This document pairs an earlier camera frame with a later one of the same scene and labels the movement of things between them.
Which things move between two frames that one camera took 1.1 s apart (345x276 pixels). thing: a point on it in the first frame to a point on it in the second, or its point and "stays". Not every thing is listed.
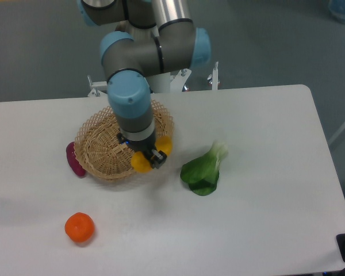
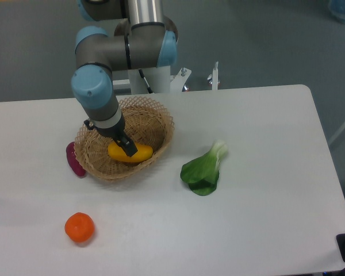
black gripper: x=147 y=148 to x=117 y=132
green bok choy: x=202 y=173 stays
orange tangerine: x=80 y=227 stays
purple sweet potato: x=74 y=163 stays
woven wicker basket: x=99 y=149 stays
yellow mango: x=140 y=161 to x=144 y=152
